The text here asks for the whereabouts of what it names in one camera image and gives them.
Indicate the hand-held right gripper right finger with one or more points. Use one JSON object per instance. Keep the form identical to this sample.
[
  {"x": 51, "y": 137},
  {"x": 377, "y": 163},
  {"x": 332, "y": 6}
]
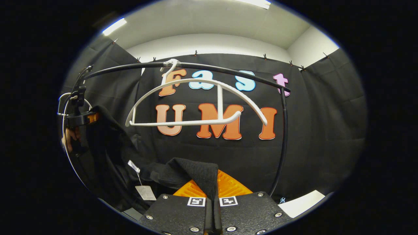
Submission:
[{"x": 251, "y": 212}]

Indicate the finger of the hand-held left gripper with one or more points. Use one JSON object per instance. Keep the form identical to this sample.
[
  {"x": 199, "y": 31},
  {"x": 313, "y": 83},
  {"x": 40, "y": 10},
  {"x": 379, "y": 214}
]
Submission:
[{"x": 93, "y": 117}]

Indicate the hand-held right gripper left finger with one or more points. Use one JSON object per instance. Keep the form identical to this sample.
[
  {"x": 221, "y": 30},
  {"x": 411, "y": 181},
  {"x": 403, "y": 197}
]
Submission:
[{"x": 176, "y": 213}]

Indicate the white clothes hanger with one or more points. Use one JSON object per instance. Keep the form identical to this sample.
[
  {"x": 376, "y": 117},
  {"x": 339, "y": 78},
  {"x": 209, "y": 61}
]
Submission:
[
  {"x": 64, "y": 94},
  {"x": 183, "y": 123}
]

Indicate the white sheet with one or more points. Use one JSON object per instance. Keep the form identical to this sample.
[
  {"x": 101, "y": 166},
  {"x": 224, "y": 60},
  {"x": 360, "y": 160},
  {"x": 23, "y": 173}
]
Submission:
[{"x": 300, "y": 204}]

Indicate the ceiling light strip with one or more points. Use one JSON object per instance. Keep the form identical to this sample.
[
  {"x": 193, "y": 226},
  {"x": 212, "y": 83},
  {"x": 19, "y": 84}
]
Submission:
[
  {"x": 114, "y": 26},
  {"x": 254, "y": 3}
]

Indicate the black backdrop cloth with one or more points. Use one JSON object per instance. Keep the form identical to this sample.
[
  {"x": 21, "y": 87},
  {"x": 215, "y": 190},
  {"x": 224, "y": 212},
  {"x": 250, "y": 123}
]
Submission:
[{"x": 326, "y": 130}]

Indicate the row of black backdrop clips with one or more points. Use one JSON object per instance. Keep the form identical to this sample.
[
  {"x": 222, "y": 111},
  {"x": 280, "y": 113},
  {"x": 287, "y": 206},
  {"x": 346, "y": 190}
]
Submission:
[{"x": 196, "y": 53}]

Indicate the black clothes rack rail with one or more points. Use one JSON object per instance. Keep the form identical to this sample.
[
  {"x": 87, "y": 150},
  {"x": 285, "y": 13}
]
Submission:
[{"x": 228, "y": 70}]

